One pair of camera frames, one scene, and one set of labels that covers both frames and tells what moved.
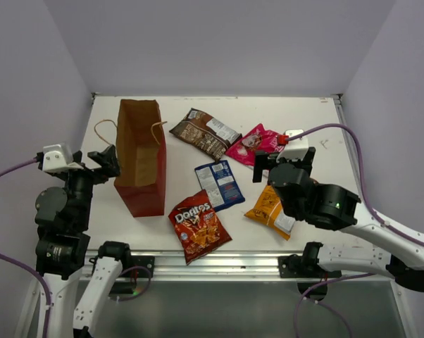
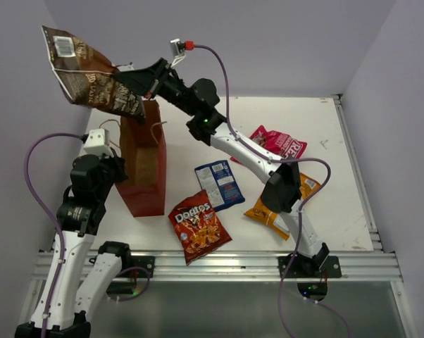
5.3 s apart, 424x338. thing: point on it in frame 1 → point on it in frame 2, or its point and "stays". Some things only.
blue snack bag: (218, 180) stays
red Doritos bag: (200, 228) stays
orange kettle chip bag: (269, 210) stays
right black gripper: (267, 159) → (142, 82)
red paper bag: (141, 144) stays
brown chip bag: (210, 134) → (88, 77)
